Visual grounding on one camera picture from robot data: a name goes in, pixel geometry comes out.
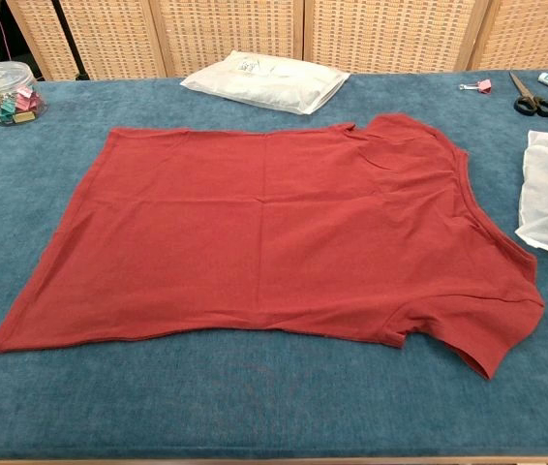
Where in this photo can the wicker folding screen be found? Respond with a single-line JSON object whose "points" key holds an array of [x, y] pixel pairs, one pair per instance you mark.
{"points": [[230, 34]]}

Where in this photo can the red t-shirt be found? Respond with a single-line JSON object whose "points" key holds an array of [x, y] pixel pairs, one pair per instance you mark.
{"points": [[254, 242]]}

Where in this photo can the pink binder clip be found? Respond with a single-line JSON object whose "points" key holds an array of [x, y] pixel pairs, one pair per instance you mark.
{"points": [[484, 86]]}

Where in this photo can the blue table cover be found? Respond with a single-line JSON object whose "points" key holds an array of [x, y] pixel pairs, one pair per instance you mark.
{"points": [[274, 412]]}

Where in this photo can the white labelled plastic bag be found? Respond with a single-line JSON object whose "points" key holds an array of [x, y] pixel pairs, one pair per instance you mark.
{"points": [[264, 87]]}

